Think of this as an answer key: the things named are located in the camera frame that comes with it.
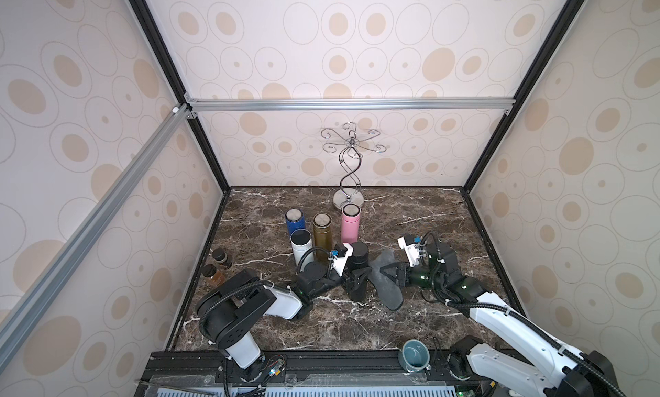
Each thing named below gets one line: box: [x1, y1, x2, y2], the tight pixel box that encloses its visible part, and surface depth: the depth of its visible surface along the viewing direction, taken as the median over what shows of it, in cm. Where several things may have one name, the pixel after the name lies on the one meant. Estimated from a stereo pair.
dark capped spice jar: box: [211, 247, 233, 269], surface depth 89 cm
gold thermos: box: [311, 212, 333, 264], surface depth 85 cm
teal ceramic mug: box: [397, 339, 432, 373], surface depth 74 cm
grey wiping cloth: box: [368, 249, 404, 311], surface depth 76 cm
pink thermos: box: [341, 202, 362, 245], surface depth 87 cm
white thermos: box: [290, 228, 314, 272], surface depth 79 cm
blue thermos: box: [284, 207, 306, 237], surface depth 85 cm
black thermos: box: [348, 241, 370, 303], surface depth 75 cm
